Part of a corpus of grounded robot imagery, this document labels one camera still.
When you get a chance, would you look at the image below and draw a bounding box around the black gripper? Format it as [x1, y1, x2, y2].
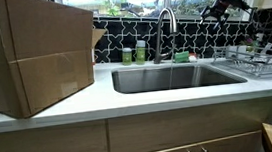
[198, 0, 251, 32]

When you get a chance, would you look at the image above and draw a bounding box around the brushed steel gooseneck faucet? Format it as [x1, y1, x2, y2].
[148, 6, 182, 65]

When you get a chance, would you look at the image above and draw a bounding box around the red and white scrubber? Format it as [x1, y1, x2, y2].
[188, 53, 199, 64]

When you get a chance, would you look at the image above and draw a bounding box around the green sponge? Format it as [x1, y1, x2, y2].
[173, 50, 191, 64]

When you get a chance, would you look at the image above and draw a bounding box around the stainless steel sink basin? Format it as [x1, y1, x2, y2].
[110, 56, 249, 96]

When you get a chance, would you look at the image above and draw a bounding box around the tall green soap bottle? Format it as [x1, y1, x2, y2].
[134, 39, 149, 66]

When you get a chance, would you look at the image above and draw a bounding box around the short green soap bottle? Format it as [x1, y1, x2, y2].
[120, 46, 134, 67]

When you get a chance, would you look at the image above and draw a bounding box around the wide wooden cabinet drawer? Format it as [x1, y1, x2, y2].
[106, 96, 272, 152]

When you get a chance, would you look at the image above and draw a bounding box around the brown cardboard box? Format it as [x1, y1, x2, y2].
[0, 0, 115, 121]

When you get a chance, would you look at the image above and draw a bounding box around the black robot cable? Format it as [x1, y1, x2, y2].
[249, 5, 272, 37]

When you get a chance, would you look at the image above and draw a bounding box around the metal wire dish rack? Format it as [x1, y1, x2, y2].
[208, 40, 272, 86]

